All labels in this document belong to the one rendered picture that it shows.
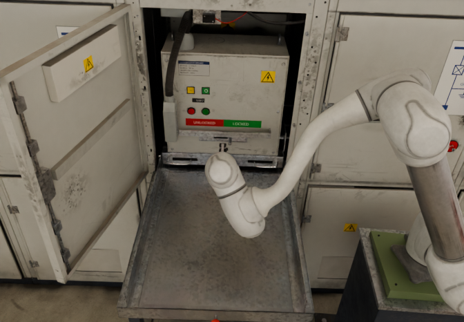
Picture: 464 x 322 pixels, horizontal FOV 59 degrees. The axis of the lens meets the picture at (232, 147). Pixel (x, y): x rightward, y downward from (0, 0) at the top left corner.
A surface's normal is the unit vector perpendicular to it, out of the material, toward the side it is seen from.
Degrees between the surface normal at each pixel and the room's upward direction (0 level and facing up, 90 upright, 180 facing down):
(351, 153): 90
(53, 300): 0
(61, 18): 90
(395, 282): 5
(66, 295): 0
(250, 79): 90
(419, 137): 81
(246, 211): 61
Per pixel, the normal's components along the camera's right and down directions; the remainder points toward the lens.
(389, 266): 0.08, -0.85
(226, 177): 0.08, 0.15
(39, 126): 0.96, 0.19
